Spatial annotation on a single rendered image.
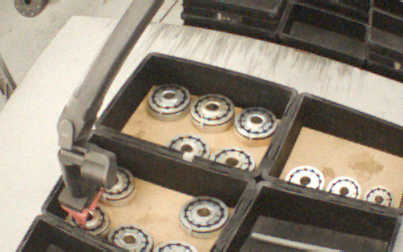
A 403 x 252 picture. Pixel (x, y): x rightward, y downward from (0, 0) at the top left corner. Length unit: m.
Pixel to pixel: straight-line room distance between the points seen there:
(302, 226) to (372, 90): 0.71
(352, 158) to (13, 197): 0.94
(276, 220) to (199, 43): 0.83
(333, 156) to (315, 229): 0.24
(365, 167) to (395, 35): 1.25
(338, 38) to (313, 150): 1.24
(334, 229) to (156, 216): 0.41
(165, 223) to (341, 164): 0.45
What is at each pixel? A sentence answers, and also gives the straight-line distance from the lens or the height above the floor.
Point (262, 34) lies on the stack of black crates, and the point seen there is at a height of 0.47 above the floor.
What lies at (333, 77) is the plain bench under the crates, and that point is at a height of 0.70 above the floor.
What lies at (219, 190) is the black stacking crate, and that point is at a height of 0.88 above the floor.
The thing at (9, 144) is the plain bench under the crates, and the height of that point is 0.70.
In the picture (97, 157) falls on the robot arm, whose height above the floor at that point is 1.10.
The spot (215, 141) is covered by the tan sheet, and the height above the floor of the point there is 0.83.
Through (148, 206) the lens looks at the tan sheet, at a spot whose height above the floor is 0.83.
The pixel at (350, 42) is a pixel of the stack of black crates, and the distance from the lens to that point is 2.79.
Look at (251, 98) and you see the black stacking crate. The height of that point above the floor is 0.87.
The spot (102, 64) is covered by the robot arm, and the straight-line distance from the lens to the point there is 1.21.
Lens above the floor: 1.99
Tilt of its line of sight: 44 degrees down
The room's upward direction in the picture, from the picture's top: 2 degrees counter-clockwise
